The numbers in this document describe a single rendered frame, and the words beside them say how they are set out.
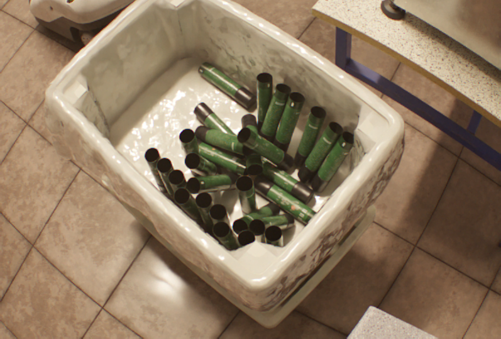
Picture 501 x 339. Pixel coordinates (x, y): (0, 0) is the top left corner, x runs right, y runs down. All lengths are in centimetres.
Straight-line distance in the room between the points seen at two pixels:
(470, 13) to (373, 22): 25
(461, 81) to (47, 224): 135
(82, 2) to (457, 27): 123
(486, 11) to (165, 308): 123
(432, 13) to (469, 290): 95
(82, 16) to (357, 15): 102
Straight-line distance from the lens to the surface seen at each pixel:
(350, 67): 149
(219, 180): 125
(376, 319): 94
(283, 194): 128
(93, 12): 192
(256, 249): 105
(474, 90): 114
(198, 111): 138
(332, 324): 169
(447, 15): 110
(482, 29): 107
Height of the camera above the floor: 167
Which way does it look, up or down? 64 degrees down
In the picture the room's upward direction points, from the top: 8 degrees counter-clockwise
